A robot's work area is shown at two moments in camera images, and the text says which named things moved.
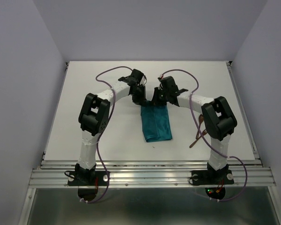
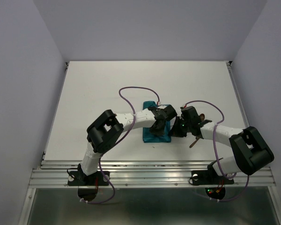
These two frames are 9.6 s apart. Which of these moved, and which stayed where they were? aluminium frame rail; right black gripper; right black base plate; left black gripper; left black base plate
Moved: left black gripper; right black gripper
Stayed: left black base plate; aluminium frame rail; right black base plate
